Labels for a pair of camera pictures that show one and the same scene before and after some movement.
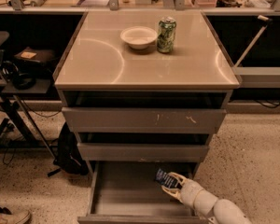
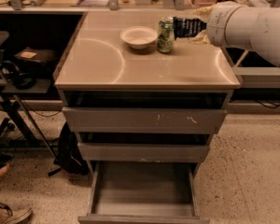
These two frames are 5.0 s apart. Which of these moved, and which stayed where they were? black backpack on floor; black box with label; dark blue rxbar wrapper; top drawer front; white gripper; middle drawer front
Moved: white gripper; dark blue rxbar wrapper
Stayed: black box with label; black backpack on floor; middle drawer front; top drawer front
